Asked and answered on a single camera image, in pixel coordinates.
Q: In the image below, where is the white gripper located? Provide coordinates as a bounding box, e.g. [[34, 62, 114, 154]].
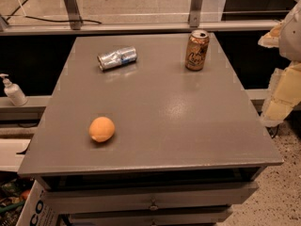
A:
[[258, 1, 301, 127]]

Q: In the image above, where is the orange fruit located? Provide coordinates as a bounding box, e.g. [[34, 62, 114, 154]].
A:
[[88, 117, 115, 142]]

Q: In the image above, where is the orange soda can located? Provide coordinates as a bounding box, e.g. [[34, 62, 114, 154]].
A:
[[185, 29, 210, 71]]

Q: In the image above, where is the crushed silver can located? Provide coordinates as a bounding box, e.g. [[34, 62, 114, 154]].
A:
[[97, 46, 137, 71]]

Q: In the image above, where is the grey drawer cabinet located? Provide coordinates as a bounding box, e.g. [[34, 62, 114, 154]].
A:
[[19, 34, 282, 226]]

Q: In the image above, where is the white pump bottle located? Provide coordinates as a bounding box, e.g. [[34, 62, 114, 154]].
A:
[[0, 73, 27, 106]]

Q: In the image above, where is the white cardboard box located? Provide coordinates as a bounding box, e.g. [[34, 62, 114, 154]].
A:
[[16, 182, 58, 226]]

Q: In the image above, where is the metal railing frame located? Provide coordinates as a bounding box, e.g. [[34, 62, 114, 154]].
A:
[[0, 0, 301, 36]]

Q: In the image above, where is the black cable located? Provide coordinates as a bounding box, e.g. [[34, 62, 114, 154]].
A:
[[6, 0, 103, 25]]

